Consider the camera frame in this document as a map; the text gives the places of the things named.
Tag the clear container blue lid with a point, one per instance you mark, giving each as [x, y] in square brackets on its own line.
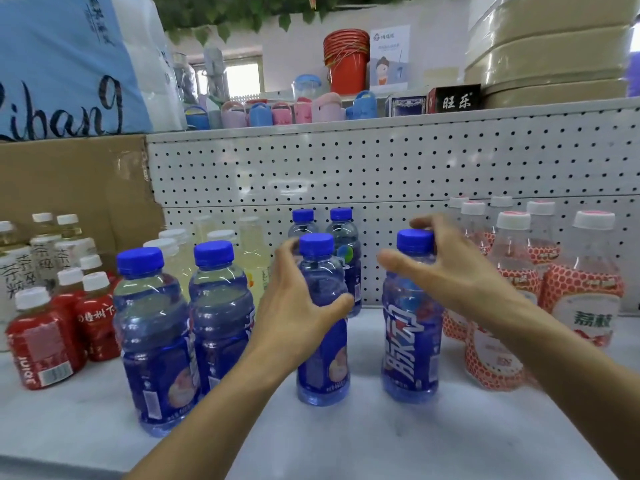
[307, 87]

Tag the black carton white print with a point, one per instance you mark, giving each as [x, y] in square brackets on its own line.
[454, 98]

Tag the brown cardboard box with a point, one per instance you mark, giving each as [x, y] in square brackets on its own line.
[70, 184]

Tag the window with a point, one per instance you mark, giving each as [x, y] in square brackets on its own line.
[242, 79]

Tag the clear glass jar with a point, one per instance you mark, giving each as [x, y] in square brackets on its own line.
[215, 69]
[185, 79]

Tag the green artificial leaf garland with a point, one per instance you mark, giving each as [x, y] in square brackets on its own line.
[225, 12]

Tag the person's left thumb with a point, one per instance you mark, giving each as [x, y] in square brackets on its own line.
[332, 307]

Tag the blue and white carton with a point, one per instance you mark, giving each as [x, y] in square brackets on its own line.
[406, 105]

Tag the group of red patterned bottles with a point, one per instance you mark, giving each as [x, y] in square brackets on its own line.
[582, 299]

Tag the person's left hand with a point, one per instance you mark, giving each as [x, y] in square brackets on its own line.
[285, 314]

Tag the person's right hand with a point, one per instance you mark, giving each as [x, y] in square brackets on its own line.
[455, 274]

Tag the pale yellow drink bottle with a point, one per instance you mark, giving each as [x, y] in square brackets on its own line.
[253, 259]
[202, 224]
[221, 235]
[175, 233]
[172, 264]

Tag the blue sports drink bottle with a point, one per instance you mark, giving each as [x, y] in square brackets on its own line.
[325, 364]
[410, 354]

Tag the stack of red buckets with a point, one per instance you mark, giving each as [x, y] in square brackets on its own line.
[346, 64]

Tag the person's right thumb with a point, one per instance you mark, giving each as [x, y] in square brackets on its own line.
[400, 267]

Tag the person's left forearm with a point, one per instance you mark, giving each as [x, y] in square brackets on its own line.
[220, 414]

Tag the stack of wrapped beige trays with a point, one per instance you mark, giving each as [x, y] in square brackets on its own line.
[550, 49]

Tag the white pegboard shelf panel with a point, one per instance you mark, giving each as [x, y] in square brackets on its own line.
[400, 159]

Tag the white label tea bottle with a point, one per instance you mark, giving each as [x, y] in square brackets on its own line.
[44, 249]
[9, 274]
[70, 242]

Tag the person's right forearm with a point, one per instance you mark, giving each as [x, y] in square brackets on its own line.
[575, 374]

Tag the group of blue drink bottles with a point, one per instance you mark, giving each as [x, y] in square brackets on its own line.
[150, 354]

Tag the white cartoon sign card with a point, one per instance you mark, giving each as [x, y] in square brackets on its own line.
[390, 54]

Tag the red juice bottle white cap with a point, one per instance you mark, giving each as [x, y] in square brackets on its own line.
[98, 324]
[91, 263]
[67, 294]
[42, 344]

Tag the blue toilet paper pack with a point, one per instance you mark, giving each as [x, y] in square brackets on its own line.
[65, 64]

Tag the row of pastel kids bottles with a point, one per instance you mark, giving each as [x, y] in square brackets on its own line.
[260, 115]

